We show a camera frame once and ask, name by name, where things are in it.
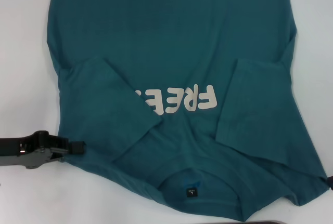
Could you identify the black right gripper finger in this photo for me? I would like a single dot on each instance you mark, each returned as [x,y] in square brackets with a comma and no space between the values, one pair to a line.
[330,183]

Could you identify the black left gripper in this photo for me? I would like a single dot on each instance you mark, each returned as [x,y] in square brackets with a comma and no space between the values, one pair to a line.
[28,150]

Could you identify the teal t-shirt with FREE print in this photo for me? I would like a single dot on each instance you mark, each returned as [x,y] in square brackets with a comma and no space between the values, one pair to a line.
[169,39]

